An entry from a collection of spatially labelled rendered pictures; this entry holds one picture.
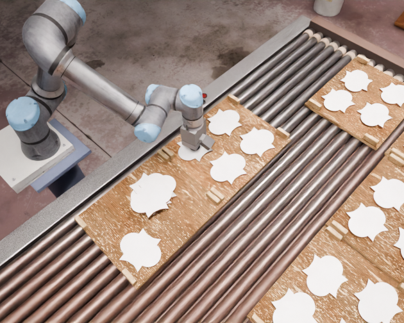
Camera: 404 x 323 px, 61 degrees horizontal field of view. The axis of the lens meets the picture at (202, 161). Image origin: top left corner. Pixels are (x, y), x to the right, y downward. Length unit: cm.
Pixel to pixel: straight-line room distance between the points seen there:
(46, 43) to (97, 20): 274
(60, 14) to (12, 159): 69
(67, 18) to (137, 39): 235
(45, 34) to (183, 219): 72
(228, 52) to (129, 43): 92
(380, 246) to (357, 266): 11
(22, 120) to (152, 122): 51
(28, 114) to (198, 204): 69
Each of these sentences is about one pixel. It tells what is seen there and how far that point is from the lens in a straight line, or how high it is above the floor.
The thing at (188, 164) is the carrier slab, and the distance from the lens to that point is 136.
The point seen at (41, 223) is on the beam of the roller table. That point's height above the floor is 92.
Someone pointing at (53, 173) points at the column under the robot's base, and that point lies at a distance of 155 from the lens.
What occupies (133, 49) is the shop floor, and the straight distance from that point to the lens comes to 336.
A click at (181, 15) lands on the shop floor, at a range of 371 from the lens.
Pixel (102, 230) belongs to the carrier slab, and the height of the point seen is 94.
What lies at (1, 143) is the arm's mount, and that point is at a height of 93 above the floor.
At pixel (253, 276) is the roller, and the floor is 92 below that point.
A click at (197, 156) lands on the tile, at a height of 95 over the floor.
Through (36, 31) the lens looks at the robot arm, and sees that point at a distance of 110.
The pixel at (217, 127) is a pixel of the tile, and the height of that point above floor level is 95.
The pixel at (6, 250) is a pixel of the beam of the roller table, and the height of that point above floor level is 91.
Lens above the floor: 208
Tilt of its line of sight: 57 degrees down
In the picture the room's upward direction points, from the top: 2 degrees counter-clockwise
